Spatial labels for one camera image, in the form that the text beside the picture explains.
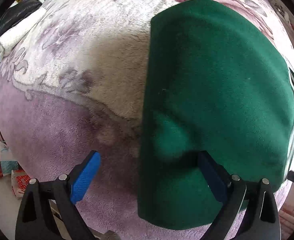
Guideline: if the cream fleece blanket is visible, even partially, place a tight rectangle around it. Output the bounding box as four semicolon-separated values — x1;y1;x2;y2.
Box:
0;7;48;57

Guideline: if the floral plush blanket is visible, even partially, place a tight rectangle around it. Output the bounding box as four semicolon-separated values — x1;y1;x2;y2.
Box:
0;0;294;240

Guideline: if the red and white packet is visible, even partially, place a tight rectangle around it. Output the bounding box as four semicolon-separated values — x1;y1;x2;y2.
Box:
11;169;32;199

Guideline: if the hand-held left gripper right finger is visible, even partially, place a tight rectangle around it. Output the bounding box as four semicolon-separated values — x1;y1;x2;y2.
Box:
199;150;282;240

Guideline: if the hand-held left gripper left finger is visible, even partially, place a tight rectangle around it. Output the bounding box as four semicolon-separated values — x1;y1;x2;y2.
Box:
15;150;101;240

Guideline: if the green and cream varsity jacket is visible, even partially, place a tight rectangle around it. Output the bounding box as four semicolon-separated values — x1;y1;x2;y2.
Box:
137;0;294;230

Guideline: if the black cloth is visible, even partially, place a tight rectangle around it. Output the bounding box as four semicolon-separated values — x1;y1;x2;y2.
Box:
0;0;42;46

